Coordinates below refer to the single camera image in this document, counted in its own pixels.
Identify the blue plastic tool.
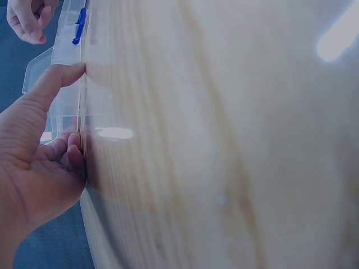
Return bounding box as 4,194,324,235
71,7,88,46

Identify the person's left hand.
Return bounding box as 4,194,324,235
0,62,87,269

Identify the person's right hand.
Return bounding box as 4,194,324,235
6,0,61,45

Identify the clear plastic compartment box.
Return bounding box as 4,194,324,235
21,0,91,159

